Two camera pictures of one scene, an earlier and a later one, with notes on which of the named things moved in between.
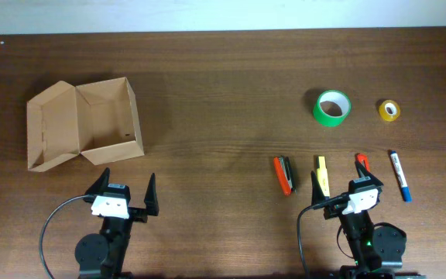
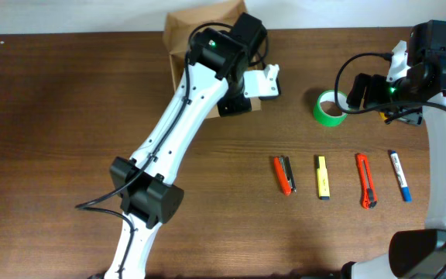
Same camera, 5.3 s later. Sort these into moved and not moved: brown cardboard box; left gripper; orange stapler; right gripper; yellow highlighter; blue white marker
Moved: left gripper; brown cardboard box; right gripper
Not moved: yellow highlighter; blue white marker; orange stapler
